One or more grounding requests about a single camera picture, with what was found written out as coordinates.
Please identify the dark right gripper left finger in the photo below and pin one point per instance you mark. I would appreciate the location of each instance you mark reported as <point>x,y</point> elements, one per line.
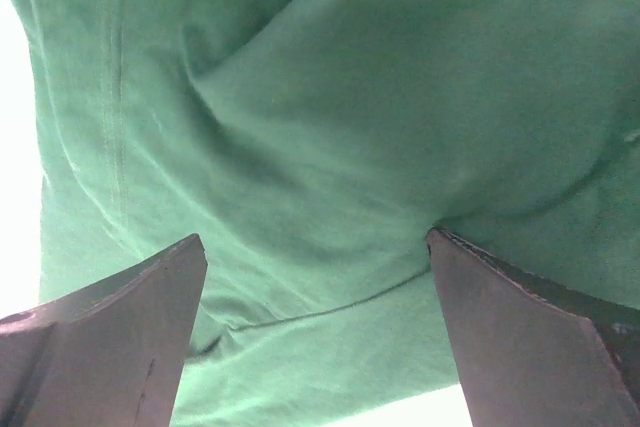
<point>110,354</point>

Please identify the green t shirt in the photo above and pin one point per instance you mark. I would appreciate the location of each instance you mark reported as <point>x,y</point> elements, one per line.
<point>312,145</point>

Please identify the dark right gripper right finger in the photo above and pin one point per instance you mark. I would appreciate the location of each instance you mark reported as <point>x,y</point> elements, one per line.
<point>529,351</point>

